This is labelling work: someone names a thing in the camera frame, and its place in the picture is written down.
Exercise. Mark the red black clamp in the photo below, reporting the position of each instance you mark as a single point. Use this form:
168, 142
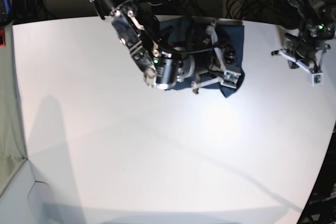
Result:
2, 38

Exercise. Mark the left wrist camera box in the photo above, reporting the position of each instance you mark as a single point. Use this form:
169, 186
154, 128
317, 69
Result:
317, 78

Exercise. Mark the dark blue t-shirt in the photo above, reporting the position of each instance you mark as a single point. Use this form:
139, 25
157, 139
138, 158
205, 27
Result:
194, 65

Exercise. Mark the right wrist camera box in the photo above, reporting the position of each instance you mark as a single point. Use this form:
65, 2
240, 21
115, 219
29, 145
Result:
231, 77

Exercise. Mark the blue handled tool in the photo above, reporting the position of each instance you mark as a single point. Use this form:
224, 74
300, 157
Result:
8, 7

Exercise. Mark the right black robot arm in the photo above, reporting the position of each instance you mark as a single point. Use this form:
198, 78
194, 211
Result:
159, 60

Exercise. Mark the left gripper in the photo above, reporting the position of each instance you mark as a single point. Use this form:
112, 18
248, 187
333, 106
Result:
307, 55

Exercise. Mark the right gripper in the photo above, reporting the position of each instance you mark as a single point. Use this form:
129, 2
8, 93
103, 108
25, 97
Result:
222, 54

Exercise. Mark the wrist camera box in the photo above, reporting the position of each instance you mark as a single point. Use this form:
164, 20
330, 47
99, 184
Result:
231, 77
317, 78

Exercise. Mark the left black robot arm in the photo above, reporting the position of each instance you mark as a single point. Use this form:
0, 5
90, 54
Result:
317, 26

